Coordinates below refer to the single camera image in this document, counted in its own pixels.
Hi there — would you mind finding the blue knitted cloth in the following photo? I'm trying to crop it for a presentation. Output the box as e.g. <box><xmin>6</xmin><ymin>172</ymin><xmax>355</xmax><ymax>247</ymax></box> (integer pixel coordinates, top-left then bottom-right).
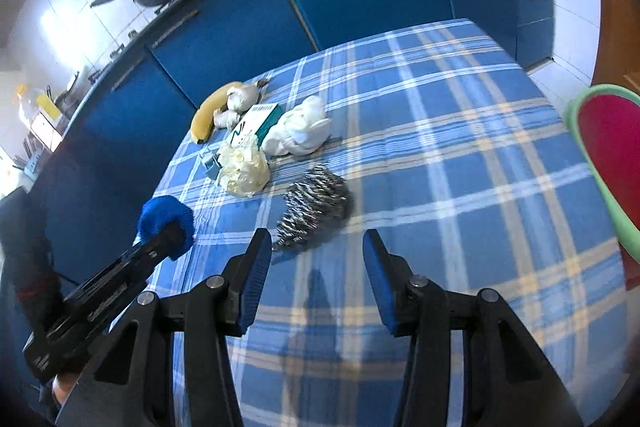
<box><xmin>137</xmin><ymin>196</ymin><xmax>196</xmax><ymax>262</ymax></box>

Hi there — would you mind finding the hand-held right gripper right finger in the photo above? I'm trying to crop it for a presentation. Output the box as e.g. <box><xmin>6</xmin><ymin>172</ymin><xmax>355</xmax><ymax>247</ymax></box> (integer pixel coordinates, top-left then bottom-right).
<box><xmin>362</xmin><ymin>229</ymin><xmax>586</xmax><ymax>427</ymax></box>

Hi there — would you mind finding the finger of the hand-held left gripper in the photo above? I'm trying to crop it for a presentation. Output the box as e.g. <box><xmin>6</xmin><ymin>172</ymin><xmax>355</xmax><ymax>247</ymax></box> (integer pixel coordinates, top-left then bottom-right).
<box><xmin>127</xmin><ymin>221</ymin><xmax>187</xmax><ymax>266</ymax></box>

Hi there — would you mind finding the person's left hand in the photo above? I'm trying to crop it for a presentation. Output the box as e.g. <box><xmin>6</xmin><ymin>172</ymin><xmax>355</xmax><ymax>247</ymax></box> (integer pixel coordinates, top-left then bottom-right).
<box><xmin>50</xmin><ymin>372</ymin><xmax>78</xmax><ymax>408</ymax></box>

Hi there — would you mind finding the steel wool scourer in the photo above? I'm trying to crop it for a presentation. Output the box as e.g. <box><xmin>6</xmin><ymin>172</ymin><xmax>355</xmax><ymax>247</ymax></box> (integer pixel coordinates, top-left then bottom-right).
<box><xmin>272</xmin><ymin>166</ymin><xmax>351</xmax><ymax>252</ymax></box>

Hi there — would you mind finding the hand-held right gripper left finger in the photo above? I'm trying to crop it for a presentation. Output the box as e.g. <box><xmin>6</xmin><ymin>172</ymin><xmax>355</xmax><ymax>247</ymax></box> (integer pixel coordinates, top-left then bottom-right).
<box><xmin>55</xmin><ymin>228</ymin><xmax>273</xmax><ymax>427</ymax></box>

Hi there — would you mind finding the knife rack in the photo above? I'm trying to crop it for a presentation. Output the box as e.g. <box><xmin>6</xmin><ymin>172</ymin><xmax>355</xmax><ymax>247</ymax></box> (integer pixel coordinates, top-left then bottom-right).
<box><xmin>12</xmin><ymin>134</ymin><xmax>46</xmax><ymax>175</ymax></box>

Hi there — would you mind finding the wooden door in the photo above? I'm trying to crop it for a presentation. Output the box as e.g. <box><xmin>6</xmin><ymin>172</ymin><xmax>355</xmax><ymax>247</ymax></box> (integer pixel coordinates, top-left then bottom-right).
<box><xmin>590</xmin><ymin>0</ymin><xmax>640</xmax><ymax>98</ymax></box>

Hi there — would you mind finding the red basin with green rim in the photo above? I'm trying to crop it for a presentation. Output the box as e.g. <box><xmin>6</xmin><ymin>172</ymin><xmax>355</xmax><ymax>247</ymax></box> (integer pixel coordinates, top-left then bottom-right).
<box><xmin>565</xmin><ymin>83</ymin><xmax>640</xmax><ymax>258</ymax></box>

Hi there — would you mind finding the crumpled white tissue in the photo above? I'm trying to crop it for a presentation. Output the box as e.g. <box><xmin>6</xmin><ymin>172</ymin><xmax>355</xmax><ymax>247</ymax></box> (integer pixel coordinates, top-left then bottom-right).
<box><xmin>261</xmin><ymin>95</ymin><xmax>332</xmax><ymax>156</ymax></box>

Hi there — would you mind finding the green and white box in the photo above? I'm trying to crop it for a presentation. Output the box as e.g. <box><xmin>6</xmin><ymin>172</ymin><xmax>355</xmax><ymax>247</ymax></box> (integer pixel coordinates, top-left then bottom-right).
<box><xmin>226</xmin><ymin>103</ymin><xmax>281</xmax><ymax>150</ymax></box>

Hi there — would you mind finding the white crumpled plastic wad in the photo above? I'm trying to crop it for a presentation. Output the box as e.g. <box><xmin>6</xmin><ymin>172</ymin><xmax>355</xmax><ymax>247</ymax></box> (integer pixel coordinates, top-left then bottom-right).
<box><xmin>216</xmin><ymin>142</ymin><xmax>271</xmax><ymax>198</ymax></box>

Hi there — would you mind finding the garlic bulb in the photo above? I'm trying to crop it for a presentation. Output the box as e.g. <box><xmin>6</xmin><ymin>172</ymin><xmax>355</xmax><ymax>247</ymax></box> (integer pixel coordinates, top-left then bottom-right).
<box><xmin>213</xmin><ymin>107</ymin><xmax>240</xmax><ymax>130</ymax></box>
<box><xmin>226</xmin><ymin>79</ymin><xmax>271</xmax><ymax>112</ymax></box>

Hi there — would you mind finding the yellow banana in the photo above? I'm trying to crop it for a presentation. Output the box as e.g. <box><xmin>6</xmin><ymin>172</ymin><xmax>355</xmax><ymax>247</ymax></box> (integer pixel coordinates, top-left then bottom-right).
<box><xmin>191</xmin><ymin>81</ymin><xmax>243</xmax><ymax>142</ymax></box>

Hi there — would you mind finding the person's dark clothing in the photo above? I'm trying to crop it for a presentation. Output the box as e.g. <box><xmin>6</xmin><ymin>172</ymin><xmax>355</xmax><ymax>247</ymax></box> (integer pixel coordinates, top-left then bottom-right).
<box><xmin>0</xmin><ymin>194</ymin><xmax>68</xmax><ymax>343</ymax></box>

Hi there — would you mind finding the clear oil bottle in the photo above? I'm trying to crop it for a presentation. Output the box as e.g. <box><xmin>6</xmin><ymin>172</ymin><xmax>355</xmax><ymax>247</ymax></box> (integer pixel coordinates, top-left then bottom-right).
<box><xmin>15</xmin><ymin>83</ymin><xmax>51</xmax><ymax>128</ymax></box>

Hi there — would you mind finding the small blue packet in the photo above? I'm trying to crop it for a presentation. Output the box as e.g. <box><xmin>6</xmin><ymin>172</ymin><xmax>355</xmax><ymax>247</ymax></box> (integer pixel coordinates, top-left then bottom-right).
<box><xmin>200</xmin><ymin>149</ymin><xmax>223</xmax><ymax>180</ymax></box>

